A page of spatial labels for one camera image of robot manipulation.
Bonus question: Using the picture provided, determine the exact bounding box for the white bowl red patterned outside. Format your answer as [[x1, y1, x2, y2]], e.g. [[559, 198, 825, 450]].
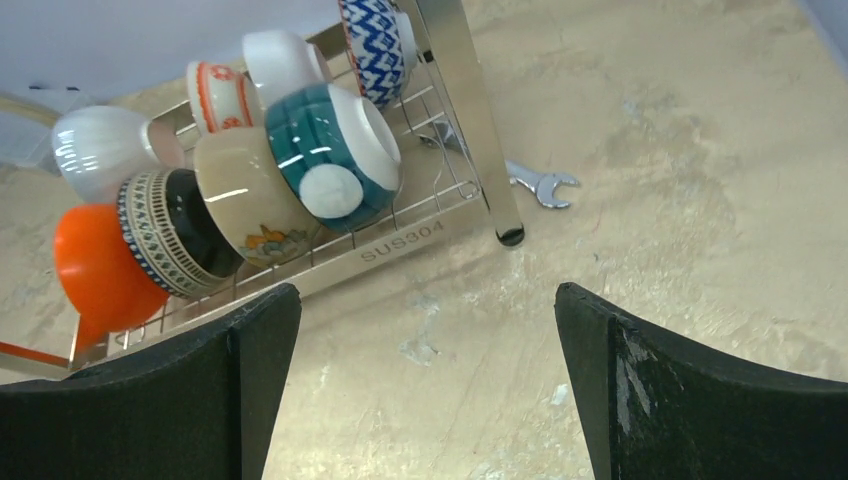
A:
[[242, 30, 332, 109]]

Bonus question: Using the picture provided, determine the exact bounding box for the orange white floral bowl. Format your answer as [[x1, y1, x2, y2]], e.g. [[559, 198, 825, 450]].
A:
[[185, 61, 263, 135]]

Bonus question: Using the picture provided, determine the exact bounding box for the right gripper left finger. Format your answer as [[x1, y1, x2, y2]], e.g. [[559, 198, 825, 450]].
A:
[[1, 284, 302, 479]]

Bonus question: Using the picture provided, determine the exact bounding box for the white bowl brown outside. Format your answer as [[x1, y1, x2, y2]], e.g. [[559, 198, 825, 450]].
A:
[[193, 127, 320, 268]]

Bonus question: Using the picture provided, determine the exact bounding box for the white bowl teal outside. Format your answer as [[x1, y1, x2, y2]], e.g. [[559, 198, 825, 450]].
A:
[[264, 83, 402, 234]]

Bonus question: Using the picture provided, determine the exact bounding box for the beige bowl dark patterned outside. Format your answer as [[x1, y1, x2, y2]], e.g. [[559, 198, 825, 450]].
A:
[[116, 168, 244, 299]]

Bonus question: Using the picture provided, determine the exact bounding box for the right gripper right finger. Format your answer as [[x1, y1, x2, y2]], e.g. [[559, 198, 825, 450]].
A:
[[555, 282, 847, 479]]

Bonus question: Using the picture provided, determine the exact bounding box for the silver wrench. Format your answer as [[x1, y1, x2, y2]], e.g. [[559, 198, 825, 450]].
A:
[[417, 122, 582, 211]]

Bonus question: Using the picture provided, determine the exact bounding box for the orange diamond pattern bowl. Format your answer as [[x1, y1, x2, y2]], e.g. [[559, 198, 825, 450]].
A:
[[337, 0, 418, 111]]

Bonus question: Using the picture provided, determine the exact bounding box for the stainless steel dish rack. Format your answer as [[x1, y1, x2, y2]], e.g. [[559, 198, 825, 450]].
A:
[[1, 1, 524, 379]]

